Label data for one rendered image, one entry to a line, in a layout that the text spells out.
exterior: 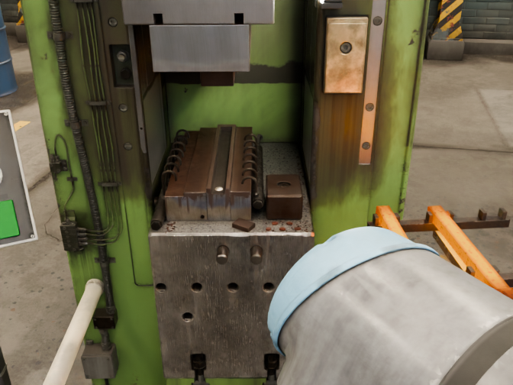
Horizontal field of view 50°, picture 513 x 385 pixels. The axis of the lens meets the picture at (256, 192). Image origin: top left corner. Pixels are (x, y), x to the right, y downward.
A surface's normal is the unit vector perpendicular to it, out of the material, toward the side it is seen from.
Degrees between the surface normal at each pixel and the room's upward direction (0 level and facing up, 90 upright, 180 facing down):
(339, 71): 90
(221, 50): 90
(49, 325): 0
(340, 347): 63
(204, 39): 90
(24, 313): 0
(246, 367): 90
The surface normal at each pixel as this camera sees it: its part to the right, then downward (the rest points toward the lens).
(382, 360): -0.71, -0.26
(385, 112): 0.00, 0.46
